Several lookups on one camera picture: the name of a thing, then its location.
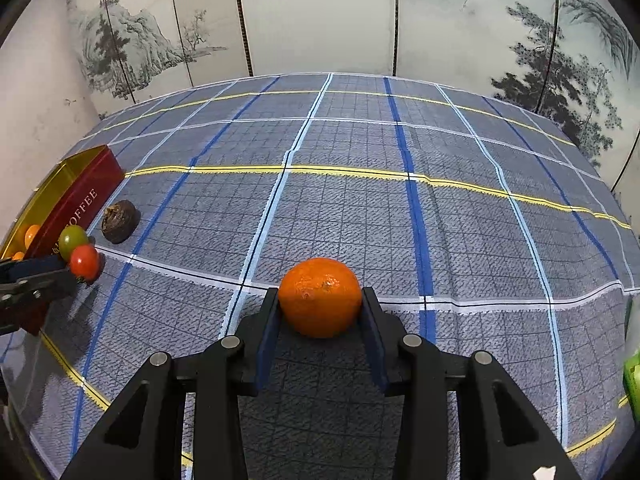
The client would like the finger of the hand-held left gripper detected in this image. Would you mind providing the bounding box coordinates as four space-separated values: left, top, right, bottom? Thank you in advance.
0 270 79 333
0 254 65 286

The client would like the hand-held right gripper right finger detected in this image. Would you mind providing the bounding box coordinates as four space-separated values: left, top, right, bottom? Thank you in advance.
361 287 583 480

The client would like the blue plaid tablecloth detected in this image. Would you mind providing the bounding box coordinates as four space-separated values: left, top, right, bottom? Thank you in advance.
0 72 640 480

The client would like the plain green persimmon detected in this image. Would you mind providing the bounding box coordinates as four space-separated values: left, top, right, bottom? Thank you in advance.
58 225 90 262

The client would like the green object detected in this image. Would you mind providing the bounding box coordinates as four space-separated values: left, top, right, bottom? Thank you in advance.
622 350 640 417

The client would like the landscape painted folding screen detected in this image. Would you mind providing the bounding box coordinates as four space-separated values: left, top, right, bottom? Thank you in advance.
65 0 640 193

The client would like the red tin box gold inside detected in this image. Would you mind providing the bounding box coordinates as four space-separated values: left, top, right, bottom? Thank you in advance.
0 144 126 336

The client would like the small red-orange fruit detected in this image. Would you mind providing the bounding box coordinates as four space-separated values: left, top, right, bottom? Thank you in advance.
69 244 100 282

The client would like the large orange tangerine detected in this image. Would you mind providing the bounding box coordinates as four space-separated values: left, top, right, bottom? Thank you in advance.
278 257 363 339

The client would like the dark brown wrinkled fruit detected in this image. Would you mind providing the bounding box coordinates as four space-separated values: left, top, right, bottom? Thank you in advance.
101 199 141 245

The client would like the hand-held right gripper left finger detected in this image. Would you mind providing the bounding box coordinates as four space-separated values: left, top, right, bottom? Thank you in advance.
59 287 281 480

